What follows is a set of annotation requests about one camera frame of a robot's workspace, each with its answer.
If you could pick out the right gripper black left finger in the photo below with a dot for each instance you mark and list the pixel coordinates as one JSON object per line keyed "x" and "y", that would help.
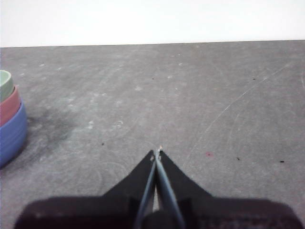
{"x": 137, "y": 181}

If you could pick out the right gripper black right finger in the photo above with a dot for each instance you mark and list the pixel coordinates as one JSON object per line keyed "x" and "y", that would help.
{"x": 177, "y": 181}

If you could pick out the red ribbed bowl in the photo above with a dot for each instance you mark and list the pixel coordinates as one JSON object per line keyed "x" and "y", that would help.
{"x": 9, "y": 109}

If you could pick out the green ribbed bowl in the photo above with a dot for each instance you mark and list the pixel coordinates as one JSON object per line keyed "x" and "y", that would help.
{"x": 4, "y": 84}

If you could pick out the blue ribbed bowl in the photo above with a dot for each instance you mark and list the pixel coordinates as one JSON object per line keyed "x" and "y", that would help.
{"x": 13, "y": 138}

